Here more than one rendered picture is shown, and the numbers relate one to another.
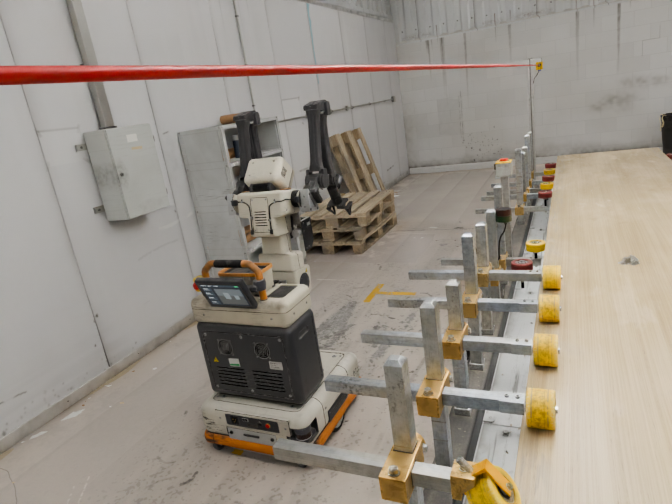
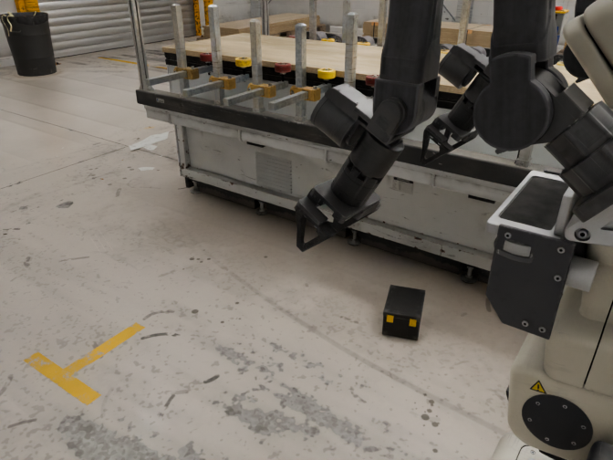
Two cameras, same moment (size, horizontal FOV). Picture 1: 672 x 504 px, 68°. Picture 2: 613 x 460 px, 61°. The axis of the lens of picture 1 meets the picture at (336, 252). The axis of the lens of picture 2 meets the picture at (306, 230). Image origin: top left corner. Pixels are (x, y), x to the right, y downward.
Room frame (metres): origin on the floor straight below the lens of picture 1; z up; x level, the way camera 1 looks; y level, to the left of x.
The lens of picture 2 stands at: (2.91, 1.02, 1.39)
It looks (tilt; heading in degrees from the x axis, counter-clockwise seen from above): 28 degrees down; 278
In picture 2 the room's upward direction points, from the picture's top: straight up
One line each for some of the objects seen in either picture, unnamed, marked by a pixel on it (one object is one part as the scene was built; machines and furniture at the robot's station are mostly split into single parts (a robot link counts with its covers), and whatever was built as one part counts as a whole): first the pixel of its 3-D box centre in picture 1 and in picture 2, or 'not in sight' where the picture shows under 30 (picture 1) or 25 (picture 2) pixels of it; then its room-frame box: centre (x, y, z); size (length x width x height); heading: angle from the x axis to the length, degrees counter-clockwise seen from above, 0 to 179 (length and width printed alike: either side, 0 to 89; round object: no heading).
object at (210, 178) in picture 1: (247, 209); not in sight; (4.57, 0.74, 0.78); 0.90 x 0.45 x 1.55; 154
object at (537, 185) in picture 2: (285, 229); (556, 233); (2.62, 0.25, 0.99); 0.28 x 0.16 x 0.22; 63
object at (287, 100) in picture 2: (515, 197); (301, 96); (3.25, -1.23, 0.83); 0.43 x 0.03 x 0.04; 64
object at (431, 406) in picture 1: (434, 390); not in sight; (1.01, -0.18, 0.95); 0.14 x 0.06 x 0.05; 154
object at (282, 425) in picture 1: (252, 422); not in sight; (2.06, 0.51, 0.23); 0.41 x 0.02 x 0.08; 63
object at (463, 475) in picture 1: (482, 483); not in sight; (0.70, -0.19, 0.95); 0.10 x 0.04 x 0.10; 64
